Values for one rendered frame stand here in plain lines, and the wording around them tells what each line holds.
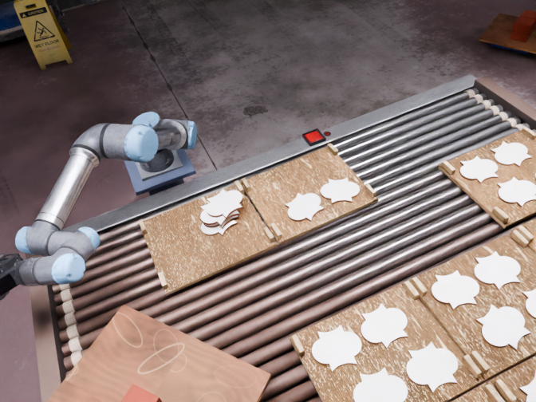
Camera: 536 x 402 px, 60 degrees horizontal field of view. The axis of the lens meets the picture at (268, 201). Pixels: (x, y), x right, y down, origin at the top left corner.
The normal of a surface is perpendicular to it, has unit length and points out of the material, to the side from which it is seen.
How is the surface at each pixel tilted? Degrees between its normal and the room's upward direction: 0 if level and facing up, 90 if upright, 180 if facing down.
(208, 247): 0
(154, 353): 0
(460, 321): 0
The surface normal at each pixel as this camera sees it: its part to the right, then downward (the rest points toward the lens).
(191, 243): -0.10, -0.67
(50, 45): 0.32, 0.50
